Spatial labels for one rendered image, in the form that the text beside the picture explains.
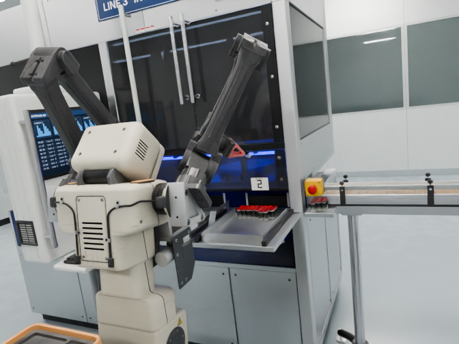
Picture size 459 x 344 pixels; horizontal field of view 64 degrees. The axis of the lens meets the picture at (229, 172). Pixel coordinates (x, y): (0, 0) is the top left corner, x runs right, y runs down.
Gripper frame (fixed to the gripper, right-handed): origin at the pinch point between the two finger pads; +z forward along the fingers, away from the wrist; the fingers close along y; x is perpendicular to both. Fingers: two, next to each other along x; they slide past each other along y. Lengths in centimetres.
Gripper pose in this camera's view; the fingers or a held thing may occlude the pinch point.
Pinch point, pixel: (242, 153)
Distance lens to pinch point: 148.9
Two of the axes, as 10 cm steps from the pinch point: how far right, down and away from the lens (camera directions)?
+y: -3.6, -4.0, 8.4
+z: 8.2, 3.0, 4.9
